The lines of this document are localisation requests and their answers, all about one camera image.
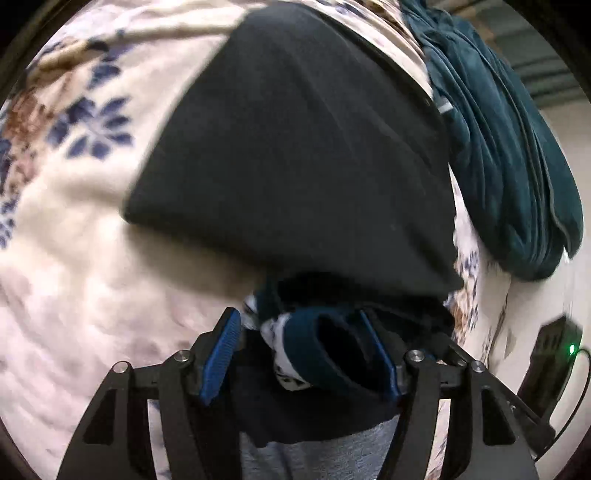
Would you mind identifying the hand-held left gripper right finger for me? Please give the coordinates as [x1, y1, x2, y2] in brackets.
[359, 308, 542, 480]

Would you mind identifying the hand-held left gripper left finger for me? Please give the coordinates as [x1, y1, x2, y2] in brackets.
[55, 307, 242, 480]

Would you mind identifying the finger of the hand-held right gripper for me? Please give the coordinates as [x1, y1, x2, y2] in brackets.
[431, 330, 557, 450]

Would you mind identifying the navy and white sock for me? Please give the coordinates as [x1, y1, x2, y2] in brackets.
[228, 272, 455, 448]

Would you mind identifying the black garment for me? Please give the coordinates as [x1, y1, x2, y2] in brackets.
[122, 0, 465, 302]

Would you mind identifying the grey cloth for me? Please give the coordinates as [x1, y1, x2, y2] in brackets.
[238, 413, 403, 480]

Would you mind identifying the floral cream blanket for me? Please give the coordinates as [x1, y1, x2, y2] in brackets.
[0, 0, 525, 480]

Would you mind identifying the dark teal velvet cloth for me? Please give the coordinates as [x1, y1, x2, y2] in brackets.
[399, 0, 585, 283]

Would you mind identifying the black cable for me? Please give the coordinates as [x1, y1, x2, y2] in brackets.
[531, 348, 591, 462]

